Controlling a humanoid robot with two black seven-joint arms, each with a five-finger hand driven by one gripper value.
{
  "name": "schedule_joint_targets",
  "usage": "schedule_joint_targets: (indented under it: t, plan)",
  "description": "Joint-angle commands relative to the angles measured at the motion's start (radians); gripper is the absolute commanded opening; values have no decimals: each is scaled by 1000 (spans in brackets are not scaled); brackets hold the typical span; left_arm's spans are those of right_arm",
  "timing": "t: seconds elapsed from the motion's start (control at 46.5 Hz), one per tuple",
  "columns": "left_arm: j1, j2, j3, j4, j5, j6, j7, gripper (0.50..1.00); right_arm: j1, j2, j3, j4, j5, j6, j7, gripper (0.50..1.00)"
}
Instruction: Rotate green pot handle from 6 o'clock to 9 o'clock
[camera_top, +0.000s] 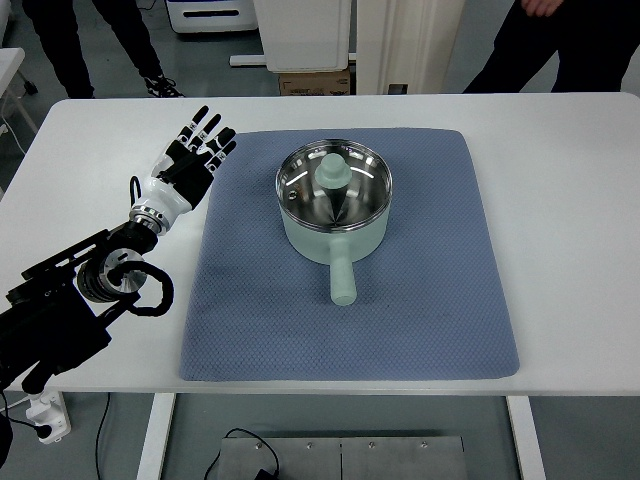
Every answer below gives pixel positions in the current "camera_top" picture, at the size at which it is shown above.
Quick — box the white side table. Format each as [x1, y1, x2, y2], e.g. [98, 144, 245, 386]
[1, 48, 39, 155]

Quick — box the green pot with handle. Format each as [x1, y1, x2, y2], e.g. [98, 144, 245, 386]
[275, 139, 393, 306]

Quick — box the person in black left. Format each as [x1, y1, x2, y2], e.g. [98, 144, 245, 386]
[21, 1, 183, 99]

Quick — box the white appliance with slot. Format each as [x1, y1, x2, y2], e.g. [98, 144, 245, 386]
[165, 1, 258, 34]

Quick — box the black floor cable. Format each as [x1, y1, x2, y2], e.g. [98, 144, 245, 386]
[94, 393, 281, 480]

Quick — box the person in black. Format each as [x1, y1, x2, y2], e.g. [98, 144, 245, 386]
[465, 1, 639, 94]
[21, 1, 183, 99]

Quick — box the white cabinet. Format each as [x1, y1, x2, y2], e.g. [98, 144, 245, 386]
[230, 0, 465, 95]

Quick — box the glass lid green knob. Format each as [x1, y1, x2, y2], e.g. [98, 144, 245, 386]
[276, 139, 392, 232]

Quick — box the white robotic hand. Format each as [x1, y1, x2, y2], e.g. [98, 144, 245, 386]
[130, 105, 237, 233]

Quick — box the cardboard box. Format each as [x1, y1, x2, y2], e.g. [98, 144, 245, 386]
[279, 69, 351, 96]

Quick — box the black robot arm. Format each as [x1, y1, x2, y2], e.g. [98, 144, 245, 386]
[1, 106, 236, 394]

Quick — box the grey metal base plate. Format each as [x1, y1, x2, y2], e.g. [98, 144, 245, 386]
[214, 436, 468, 479]

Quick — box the white table leg frame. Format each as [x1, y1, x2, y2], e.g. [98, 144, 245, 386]
[136, 393, 547, 480]

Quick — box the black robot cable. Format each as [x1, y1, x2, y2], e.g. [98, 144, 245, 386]
[112, 175, 176, 318]

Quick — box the blue quilted mat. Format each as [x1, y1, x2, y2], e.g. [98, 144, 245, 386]
[178, 128, 521, 383]

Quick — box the white power strip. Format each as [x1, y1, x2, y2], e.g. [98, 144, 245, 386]
[26, 390, 71, 444]

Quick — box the person in black right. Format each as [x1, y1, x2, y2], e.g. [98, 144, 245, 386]
[465, 1, 639, 94]

